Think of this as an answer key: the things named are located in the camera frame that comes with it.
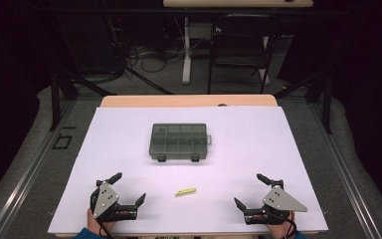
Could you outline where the black folding chair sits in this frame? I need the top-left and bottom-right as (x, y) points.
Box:
(206, 13), (284, 96)

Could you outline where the wooden table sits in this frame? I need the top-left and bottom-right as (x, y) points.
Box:
(99, 94), (279, 109)

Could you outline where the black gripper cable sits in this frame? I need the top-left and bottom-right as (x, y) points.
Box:
(264, 208), (298, 239)
(96, 217), (114, 239)

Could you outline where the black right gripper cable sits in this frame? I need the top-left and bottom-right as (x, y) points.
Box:
(264, 208), (298, 239)

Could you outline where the grey box under desk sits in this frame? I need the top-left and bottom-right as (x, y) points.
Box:
(188, 22), (214, 42)

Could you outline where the black metal stand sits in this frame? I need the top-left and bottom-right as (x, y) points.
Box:
(49, 64), (117, 132)
(274, 70), (333, 135)

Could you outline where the clear grey compartment organizer box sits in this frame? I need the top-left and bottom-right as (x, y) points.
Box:
(148, 122), (213, 163)

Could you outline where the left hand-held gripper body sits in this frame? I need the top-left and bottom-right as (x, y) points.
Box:
(90, 179), (139, 223)

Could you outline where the person's left hand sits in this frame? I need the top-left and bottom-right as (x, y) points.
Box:
(86, 208), (115, 237)

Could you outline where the yellow-green plastic clip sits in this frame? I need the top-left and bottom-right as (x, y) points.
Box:
(174, 187), (198, 197)

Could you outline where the tangle of floor cables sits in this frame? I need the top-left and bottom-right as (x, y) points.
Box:
(124, 41), (187, 75)

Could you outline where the aluminium floor rail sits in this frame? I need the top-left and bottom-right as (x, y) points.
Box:
(0, 99), (78, 239)
(307, 99), (382, 239)

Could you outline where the white-legged wooden desk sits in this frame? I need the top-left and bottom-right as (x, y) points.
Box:
(162, 0), (314, 86)

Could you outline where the person's right hand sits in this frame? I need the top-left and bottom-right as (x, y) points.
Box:
(267, 212), (296, 239)

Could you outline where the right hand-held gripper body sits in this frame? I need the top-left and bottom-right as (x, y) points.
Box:
(243, 179), (308, 226)

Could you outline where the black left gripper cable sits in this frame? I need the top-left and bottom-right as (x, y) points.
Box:
(96, 217), (114, 239)

